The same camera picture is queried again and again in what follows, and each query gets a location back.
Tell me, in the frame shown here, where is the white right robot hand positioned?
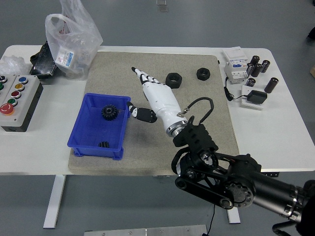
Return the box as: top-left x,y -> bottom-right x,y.
126,66 -> 188,131

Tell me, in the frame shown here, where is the large black gear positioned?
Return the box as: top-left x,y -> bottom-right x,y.
101,104 -> 118,121

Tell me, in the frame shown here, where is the large black hex nut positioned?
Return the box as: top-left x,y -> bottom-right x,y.
164,72 -> 183,89

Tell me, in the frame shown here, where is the small black hex nut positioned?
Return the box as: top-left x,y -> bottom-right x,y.
196,67 -> 211,81

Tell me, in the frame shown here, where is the grey box with emergency stop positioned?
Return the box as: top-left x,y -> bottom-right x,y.
0,74 -> 44,133

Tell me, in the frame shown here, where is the grey push-button box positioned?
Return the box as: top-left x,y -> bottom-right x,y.
0,74 -> 16,99

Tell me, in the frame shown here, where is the grey-brown mat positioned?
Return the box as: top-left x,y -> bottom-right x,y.
67,51 -> 242,177

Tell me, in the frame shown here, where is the white circuit breaker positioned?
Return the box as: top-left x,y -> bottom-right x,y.
222,46 -> 249,85

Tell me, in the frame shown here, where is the blue plastic bin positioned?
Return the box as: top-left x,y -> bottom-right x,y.
67,92 -> 132,161

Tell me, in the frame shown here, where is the white flat block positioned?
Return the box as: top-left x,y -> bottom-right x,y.
240,85 -> 268,110

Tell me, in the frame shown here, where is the floor outlet cover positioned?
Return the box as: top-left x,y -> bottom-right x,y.
156,0 -> 169,12

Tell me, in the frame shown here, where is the black power adapter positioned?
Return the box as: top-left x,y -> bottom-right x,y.
247,90 -> 268,104

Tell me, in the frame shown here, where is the clear plastic bag red print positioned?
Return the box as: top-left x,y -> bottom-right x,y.
44,0 -> 103,81

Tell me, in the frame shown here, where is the large black cylindrical capacitor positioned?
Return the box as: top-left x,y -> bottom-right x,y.
264,77 -> 280,94

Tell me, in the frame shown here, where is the black case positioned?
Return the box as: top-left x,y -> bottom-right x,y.
29,40 -> 59,80

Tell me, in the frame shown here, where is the silver metal plate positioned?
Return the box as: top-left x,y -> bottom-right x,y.
83,225 -> 209,236

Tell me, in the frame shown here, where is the white table leg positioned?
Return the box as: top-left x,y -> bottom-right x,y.
43,175 -> 66,229
226,208 -> 241,224

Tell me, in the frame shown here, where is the crumpled clear plastic wrap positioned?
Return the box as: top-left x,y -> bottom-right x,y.
0,55 -> 25,76

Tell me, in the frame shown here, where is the black adapter cord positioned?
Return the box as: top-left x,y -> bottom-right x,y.
223,77 -> 249,101

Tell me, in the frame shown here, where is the thin black hanging cable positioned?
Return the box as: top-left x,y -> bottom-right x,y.
203,204 -> 217,236

